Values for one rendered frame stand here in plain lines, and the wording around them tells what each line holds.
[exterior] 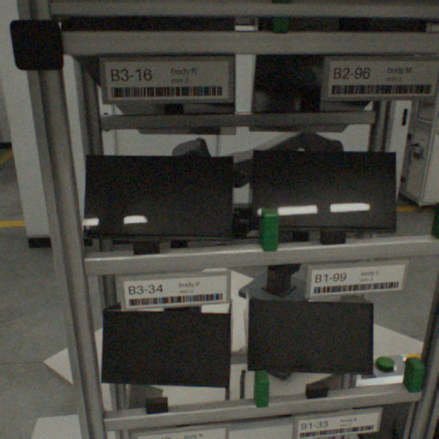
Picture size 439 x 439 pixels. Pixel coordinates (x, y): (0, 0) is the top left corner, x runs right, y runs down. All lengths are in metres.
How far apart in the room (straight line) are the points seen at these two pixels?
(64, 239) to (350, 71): 0.24
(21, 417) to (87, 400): 2.02
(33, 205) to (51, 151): 3.58
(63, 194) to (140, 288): 0.09
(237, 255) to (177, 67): 0.15
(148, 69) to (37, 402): 2.27
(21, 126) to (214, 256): 3.45
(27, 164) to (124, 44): 3.51
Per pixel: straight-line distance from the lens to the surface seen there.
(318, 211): 0.42
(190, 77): 0.31
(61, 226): 0.35
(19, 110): 3.73
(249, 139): 3.66
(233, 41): 0.32
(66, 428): 1.10
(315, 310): 0.49
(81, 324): 0.38
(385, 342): 1.35
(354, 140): 3.92
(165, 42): 0.31
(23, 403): 2.51
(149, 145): 3.62
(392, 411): 0.98
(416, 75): 0.36
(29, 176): 3.83
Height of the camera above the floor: 1.62
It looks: 22 degrees down
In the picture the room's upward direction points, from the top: straight up
